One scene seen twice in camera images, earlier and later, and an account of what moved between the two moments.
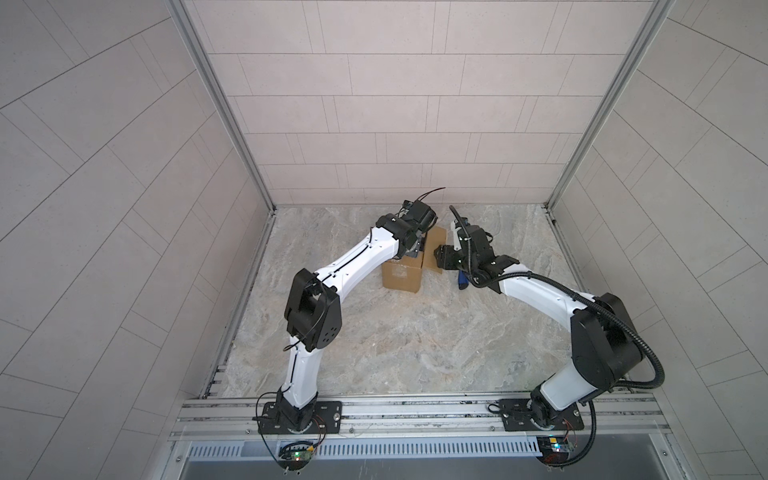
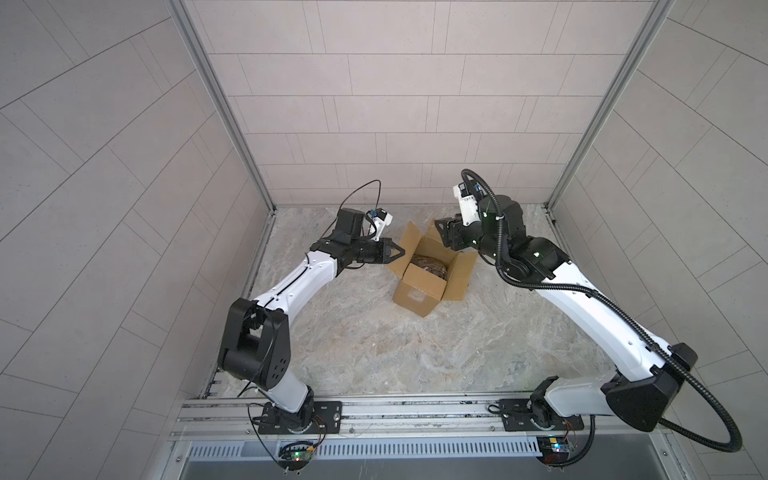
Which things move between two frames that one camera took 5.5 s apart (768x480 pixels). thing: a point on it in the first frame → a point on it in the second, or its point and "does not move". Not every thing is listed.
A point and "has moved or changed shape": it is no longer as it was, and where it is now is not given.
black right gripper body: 454,260 → 472,235
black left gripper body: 414,249 → 370,252
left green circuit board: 295,454 does not move
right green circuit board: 554,450 does not move
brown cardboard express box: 405,273 has moved or changed shape
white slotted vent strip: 376,448 does not move
